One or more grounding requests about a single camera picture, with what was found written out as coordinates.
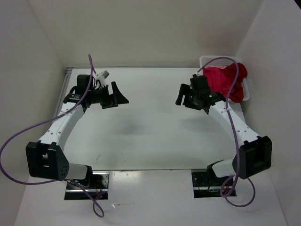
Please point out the dark red t shirt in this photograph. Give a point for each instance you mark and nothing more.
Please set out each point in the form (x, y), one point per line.
(229, 73)

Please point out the white perforated plastic basket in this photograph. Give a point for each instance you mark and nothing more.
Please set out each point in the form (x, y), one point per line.
(222, 62)

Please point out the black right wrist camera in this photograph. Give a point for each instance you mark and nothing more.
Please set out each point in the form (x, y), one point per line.
(199, 85)

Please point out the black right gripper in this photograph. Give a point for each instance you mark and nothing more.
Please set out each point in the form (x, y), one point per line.
(184, 90)

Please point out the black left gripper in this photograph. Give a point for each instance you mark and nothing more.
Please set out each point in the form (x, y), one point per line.
(120, 98)

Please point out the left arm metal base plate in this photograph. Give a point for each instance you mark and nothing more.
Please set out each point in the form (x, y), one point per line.
(98, 187)

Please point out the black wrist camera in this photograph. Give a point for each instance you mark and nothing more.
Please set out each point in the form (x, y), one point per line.
(82, 82)
(199, 85)

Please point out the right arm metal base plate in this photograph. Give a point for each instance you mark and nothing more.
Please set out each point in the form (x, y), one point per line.
(203, 187)

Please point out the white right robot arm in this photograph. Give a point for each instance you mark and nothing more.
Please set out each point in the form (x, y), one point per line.
(253, 152)

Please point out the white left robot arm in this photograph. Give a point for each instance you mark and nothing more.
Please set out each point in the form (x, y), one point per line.
(46, 158)

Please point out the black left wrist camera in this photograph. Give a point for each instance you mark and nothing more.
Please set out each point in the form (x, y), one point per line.
(82, 82)

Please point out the magenta t shirt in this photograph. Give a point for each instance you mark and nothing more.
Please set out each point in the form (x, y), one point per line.
(218, 80)

